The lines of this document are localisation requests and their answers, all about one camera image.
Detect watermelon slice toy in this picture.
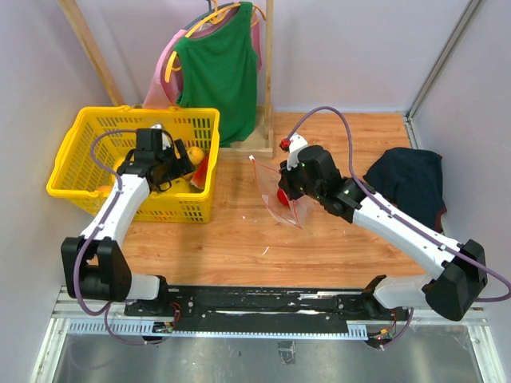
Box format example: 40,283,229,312
190,153,209,190

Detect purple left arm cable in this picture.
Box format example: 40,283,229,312
74,128,168,345

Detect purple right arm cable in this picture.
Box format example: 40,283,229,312
287,105,511,346

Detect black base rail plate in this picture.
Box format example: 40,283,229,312
123,283,412,332

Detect pink shirt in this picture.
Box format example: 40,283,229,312
142,10,263,109

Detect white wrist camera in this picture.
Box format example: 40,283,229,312
279,133,308,171
151,124,171,150

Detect wooden clothes rack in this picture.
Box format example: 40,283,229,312
59,1,275,160

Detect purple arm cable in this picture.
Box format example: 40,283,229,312
287,105,511,346
74,128,168,345

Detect yellow plastic basket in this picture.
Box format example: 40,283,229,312
46,105,220,223

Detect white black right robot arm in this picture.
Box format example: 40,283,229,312
279,140,487,322

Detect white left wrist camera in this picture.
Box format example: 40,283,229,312
151,124,171,150

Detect red apple toy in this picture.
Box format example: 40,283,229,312
276,188,292,207

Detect yellow clothes hanger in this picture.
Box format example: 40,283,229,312
164,1,267,83

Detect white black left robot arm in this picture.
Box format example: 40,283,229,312
61,124,194,316

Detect dark navy cloth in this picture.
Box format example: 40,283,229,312
363,148,447,233

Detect yellow mango toy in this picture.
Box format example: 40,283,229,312
113,158,125,172

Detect peach toy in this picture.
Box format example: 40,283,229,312
95,185,117,195

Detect yellow orange round fruit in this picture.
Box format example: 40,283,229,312
187,146,205,166

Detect aluminium frame post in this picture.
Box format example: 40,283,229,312
407,0,486,117

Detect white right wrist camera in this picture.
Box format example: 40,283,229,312
279,133,308,171

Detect yellow lemon toy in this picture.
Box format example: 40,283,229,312
152,178,191,195

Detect green tank top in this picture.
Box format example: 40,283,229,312
175,2,258,148

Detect clear orange zip bag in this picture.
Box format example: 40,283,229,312
248,155,315,229

